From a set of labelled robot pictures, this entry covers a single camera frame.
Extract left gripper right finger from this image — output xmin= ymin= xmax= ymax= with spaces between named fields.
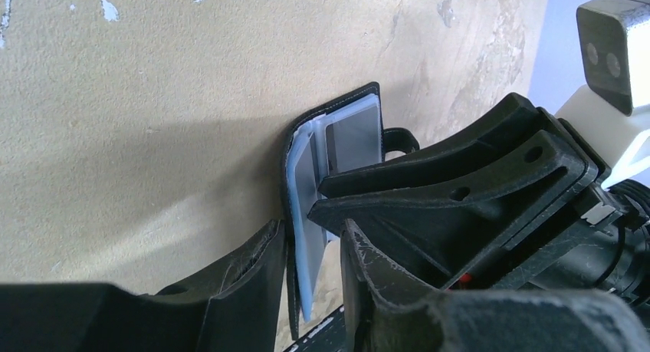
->
xmin=341 ymin=219 xmax=649 ymax=351

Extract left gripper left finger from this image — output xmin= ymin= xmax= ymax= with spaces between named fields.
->
xmin=1 ymin=220 xmax=287 ymax=351

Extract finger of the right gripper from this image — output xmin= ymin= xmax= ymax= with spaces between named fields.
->
xmin=319 ymin=93 xmax=539 ymax=198

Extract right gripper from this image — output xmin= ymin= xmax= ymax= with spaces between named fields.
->
xmin=309 ymin=110 xmax=649 ymax=299

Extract dark credit card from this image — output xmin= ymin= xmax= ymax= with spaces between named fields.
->
xmin=325 ymin=106 xmax=382 ymax=174

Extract black leather card holder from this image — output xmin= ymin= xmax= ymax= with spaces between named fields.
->
xmin=280 ymin=81 xmax=420 ymax=340

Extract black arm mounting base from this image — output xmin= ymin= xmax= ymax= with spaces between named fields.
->
xmin=284 ymin=305 xmax=346 ymax=352

